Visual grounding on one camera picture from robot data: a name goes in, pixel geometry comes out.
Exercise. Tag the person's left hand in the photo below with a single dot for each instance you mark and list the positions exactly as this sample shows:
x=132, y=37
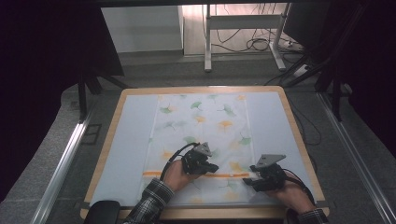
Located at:
x=177, y=177

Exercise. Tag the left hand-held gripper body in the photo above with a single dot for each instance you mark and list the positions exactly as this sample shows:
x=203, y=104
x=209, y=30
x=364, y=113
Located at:
x=194, y=163

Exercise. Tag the person's right hand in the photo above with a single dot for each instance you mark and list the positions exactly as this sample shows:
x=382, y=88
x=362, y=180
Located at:
x=294, y=196

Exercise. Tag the black curtain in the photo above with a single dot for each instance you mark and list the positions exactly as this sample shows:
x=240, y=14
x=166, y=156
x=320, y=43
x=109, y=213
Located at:
x=40, y=77
x=373, y=62

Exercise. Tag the wood-edged table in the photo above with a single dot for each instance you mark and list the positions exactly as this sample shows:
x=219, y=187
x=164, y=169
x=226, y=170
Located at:
x=218, y=214

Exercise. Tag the white power strip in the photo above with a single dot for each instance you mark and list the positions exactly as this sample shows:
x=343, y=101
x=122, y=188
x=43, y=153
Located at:
x=291, y=44
x=301, y=70

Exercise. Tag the dark floor plate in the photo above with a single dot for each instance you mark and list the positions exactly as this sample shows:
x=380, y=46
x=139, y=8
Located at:
x=91, y=133

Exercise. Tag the dark monitor panel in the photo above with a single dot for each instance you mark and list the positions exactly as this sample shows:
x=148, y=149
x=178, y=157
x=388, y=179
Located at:
x=306, y=23

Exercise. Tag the white leaf-print cloth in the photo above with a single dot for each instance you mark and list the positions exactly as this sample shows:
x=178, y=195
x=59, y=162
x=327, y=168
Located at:
x=202, y=124

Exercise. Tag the black rounded object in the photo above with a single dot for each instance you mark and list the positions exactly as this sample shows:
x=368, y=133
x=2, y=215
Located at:
x=102, y=213

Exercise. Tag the black metal stand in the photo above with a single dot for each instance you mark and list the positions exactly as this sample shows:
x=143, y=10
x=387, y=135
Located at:
x=336, y=93
x=82, y=96

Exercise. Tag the white cabinet panel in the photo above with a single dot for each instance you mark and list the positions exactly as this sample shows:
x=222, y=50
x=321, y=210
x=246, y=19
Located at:
x=141, y=29

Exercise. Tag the white metal desk frame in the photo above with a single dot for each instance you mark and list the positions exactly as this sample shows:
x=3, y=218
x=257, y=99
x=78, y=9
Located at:
x=243, y=21

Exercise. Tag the aluminium floor rail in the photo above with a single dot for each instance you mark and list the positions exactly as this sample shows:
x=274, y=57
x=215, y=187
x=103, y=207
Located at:
x=355, y=152
x=63, y=161

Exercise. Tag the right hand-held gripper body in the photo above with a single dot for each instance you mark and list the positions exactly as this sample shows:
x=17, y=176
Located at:
x=271, y=179

